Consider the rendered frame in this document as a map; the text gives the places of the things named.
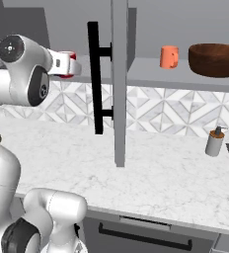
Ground grey wall cabinet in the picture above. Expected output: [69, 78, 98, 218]
[48, 0, 229, 94]

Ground red cup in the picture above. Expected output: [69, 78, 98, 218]
[57, 50, 78, 80]

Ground black dishwasher handle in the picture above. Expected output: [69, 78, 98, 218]
[98, 222, 193, 252]

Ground brown wooden bowl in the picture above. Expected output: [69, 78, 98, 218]
[188, 42, 229, 79]

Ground grey cabinet door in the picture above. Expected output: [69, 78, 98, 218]
[0, 6, 51, 77]
[111, 0, 129, 168]

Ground orange mug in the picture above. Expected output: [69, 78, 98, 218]
[159, 44, 181, 70]

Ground grey soap dispenser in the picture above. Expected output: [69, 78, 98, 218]
[204, 126, 229, 158]

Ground grey dishwasher front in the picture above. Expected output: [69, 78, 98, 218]
[82, 215, 220, 253]

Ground black cabinet door handle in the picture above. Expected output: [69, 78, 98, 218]
[87, 21, 115, 135]

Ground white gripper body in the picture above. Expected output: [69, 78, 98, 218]
[64, 53, 83, 76]

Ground grey base cabinet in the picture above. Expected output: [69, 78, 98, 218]
[210, 232, 229, 253]

